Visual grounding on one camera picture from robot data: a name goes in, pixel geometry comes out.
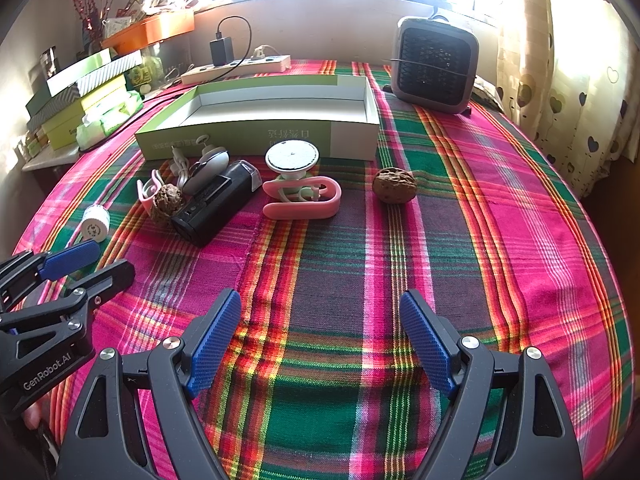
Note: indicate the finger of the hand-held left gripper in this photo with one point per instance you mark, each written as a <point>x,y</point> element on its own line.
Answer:
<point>107,277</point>
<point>70,258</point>

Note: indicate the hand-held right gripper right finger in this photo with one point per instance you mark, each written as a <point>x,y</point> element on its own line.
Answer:
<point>425,345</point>

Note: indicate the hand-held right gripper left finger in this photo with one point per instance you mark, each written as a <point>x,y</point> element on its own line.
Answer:
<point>215,345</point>

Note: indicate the small white cylinder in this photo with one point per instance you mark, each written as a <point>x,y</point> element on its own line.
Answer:
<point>95,223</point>

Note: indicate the small pink clip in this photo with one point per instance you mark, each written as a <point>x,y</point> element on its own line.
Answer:
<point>143,197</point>

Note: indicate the brown walnut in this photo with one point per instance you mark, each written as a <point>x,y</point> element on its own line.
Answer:
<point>167,200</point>
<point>393,185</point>

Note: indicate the black rectangular device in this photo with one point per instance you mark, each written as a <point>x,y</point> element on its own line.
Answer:
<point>215,205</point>

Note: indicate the grey round device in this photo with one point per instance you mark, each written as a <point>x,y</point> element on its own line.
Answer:
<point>205,170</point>

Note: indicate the large pink clip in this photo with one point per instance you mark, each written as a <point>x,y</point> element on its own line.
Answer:
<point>300,210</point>

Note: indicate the white knob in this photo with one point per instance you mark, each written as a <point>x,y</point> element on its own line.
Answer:
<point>202,141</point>

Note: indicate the white disc green clip holder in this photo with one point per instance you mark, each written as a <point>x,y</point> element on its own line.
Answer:
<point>291,157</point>

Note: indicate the green cardboard box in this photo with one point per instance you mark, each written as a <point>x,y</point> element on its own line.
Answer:
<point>260,137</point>

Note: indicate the person's left hand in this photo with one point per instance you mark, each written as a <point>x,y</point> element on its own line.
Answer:
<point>34,416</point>

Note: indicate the white side shelf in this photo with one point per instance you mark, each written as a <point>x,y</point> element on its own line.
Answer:
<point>45,160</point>

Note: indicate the plaid cloth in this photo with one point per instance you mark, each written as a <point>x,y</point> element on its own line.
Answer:
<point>350,260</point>

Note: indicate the green tissue pack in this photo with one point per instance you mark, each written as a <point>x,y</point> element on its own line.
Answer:
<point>97,132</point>
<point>122,105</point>

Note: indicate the yellow-green box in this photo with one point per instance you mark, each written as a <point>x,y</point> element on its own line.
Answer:
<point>65,127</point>

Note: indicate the chevron pattern box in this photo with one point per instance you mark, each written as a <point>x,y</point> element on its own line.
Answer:
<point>60,97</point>

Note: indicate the green and white box lid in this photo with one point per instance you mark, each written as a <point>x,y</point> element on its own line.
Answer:
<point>80,72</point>

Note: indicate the green round container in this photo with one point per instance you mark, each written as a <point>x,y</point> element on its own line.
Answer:
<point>141,74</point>

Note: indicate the orange tray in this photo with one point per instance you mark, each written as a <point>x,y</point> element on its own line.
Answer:
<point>155,30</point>

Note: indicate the red branch decoration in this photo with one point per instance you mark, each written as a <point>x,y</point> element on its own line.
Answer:
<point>85,10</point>

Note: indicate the black charger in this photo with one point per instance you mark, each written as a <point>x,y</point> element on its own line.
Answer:
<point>221,51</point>

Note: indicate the beige power strip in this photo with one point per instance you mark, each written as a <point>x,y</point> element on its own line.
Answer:
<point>250,65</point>

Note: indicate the pile of papers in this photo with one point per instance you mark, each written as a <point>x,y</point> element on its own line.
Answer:
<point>160,4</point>

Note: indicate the white plug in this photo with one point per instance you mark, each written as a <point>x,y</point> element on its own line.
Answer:
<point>260,52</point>

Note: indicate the grey fan heater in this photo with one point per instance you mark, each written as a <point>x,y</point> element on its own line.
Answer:
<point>432,65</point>

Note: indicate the heart print curtain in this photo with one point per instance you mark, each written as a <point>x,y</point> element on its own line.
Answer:
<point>565,60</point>

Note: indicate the black hook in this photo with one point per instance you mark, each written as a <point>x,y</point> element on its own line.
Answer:
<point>440,12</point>

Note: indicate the small dark photo frame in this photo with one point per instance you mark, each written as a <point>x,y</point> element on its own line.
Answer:
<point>50,64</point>

